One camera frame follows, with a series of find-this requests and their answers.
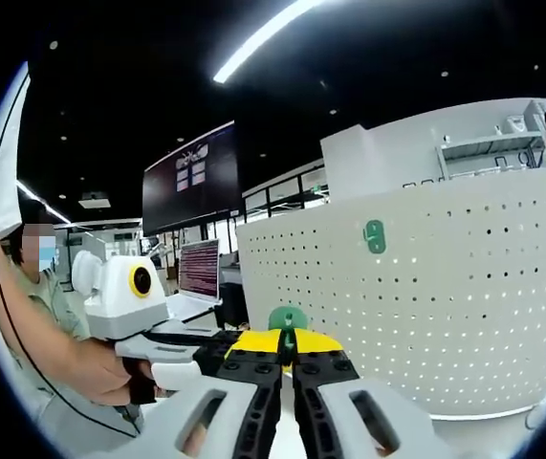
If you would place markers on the person's left hand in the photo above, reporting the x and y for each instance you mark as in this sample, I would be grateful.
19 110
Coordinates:
105 378

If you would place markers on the white ceiling light strip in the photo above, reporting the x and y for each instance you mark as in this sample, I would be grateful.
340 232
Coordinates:
253 48

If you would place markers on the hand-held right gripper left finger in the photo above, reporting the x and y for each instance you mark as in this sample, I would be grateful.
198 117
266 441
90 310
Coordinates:
253 397

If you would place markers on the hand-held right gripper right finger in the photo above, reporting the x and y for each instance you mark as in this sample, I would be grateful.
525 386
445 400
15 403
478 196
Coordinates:
320 397

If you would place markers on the open laptop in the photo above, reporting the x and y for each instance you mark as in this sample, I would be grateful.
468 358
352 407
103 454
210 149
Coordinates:
200 272

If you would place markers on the white perforated mounting plate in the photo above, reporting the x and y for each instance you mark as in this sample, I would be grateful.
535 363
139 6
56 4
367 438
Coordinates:
516 215

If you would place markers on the large dark wall screen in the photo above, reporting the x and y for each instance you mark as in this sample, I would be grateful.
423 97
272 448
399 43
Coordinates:
191 191

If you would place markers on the grey metal shelf rack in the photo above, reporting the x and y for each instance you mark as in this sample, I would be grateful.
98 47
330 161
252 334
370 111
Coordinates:
487 142

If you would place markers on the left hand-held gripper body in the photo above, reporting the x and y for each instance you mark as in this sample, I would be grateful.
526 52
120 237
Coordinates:
119 306

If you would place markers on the green hook assembly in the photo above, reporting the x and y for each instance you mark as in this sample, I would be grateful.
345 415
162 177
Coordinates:
284 316
375 239

